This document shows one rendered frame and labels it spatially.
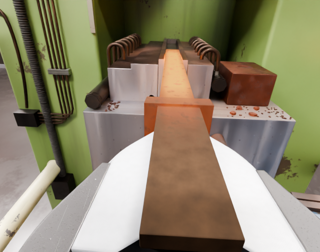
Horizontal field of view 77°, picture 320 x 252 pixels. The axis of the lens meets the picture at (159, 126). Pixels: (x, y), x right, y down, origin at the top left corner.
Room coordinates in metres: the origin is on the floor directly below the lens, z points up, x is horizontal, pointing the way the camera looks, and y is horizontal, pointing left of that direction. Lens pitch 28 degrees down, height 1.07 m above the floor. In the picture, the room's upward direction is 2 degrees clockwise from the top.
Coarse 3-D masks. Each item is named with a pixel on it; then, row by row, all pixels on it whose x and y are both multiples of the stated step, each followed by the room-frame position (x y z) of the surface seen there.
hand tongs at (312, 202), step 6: (294, 192) 0.34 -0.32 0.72; (300, 198) 0.33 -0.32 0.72; (306, 198) 0.33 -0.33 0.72; (312, 198) 0.33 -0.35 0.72; (318, 198) 0.33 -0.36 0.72; (306, 204) 0.31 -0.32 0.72; (312, 204) 0.31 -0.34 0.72; (318, 204) 0.31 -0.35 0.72; (312, 210) 0.30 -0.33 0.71; (318, 210) 0.30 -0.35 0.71
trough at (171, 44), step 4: (168, 40) 0.78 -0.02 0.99; (172, 40) 0.78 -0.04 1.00; (176, 40) 0.77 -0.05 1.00; (168, 44) 0.74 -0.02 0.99; (172, 44) 0.75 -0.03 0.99; (176, 44) 0.72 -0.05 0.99; (168, 48) 0.64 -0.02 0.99; (172, 48) 0.64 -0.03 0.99; (176, 48) 0.65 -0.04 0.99; (180, 52) 0.47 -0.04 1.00; (164, 56) 0.42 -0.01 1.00; (164, 60) 0.40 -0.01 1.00
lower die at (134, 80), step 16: (144, 48) 0.59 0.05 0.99; (160, 48) 0.60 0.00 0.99; (192, 48) 0.61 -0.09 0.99; (112, 64) 0.42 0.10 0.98; (128, 64) 0.42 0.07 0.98; (144, 64) 0.39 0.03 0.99; (160, 64) 0.39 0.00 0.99; (192, 64) 0.38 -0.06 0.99; (208, 64) 0.39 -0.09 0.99; (112, 80) 0.39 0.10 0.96; (128, 80) 0.39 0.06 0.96; (144, 80) 0.39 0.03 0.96; (160, 80) 0.39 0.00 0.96; (192, 80) 0.38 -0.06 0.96; (208, 80) 0.38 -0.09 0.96; (112, 96) 0.39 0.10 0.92; (128, 96) 0.39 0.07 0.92; (144, 96) 0.39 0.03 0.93; (208, 96) 0.38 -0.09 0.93
